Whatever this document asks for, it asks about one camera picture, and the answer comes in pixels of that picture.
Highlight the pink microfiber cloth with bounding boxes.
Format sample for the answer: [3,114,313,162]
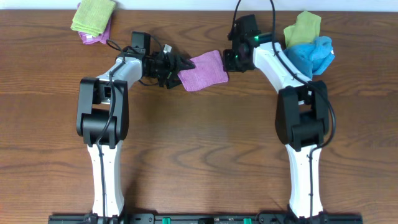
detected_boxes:
[178,50,229,91]

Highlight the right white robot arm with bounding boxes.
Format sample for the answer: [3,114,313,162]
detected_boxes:
[223,31,329,221]

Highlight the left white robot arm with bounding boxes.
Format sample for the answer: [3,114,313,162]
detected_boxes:
[76,52,195,220]

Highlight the crumpled blue cloth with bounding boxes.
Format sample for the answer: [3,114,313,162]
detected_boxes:
[284,36,335,80]

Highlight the crumpled olive green cloth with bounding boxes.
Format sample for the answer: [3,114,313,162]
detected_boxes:
[284,11,322,48]

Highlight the folded purple cloth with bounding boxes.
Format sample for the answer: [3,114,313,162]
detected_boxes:
[78,18,111,45]

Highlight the folded green cloth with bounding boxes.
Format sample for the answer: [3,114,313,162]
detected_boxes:
[71,0,116,37]

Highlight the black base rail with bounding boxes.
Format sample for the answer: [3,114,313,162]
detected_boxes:
[48,212,364,224]

